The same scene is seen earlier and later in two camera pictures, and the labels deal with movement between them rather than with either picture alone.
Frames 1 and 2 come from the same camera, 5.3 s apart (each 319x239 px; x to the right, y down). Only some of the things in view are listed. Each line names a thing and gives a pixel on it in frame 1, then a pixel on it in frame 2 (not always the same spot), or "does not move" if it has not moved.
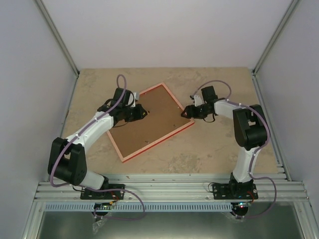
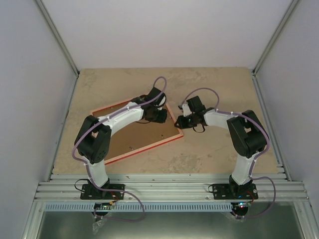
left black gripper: x=140 y=115 -> x=162 y=119
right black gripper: x=191 y=113 -> x=181 y=125
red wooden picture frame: x=126 y=158 -> x=147 y=148
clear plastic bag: x=97 y=224 does not move
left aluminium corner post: x=42 y=8 does not move
